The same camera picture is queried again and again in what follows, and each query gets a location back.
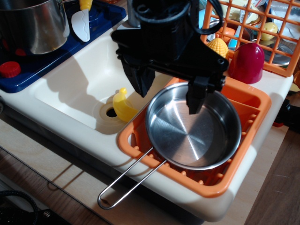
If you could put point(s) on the cream plastic toy sink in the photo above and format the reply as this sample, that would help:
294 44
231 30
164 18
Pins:
58 145

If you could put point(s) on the yellow toy banana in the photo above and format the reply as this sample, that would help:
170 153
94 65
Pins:
122 106

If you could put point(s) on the white toy knife yellow handle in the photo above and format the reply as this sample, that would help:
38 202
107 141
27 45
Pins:
80 20

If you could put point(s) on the black clamp with red tip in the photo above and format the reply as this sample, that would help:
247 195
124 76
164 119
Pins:
288 115

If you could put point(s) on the yellow toy corn cob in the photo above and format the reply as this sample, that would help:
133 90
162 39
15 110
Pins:
220 47

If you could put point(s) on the grey toy faucet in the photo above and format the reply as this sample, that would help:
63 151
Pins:
131 22

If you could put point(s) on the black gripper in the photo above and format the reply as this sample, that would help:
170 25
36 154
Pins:
171 50

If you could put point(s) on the red stove knob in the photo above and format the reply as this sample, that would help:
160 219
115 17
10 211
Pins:
10 69

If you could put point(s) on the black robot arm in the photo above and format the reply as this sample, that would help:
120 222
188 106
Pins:
172 12

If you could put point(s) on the orange plastic grid basket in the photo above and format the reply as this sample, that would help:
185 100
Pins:
243 23

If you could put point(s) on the large steel pot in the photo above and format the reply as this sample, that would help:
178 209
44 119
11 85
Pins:
33 27

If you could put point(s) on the orange plastic drying rack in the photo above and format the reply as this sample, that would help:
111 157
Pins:
251 105

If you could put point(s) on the steel frying pan wire handle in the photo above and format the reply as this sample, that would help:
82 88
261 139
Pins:
195 142

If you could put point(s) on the magenta plastic cup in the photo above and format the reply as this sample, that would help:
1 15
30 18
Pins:
247 63

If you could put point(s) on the yellow toy potato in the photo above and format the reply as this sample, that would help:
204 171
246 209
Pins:
271 28

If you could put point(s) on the blue toy stove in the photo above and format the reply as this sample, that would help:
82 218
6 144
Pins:
102 17

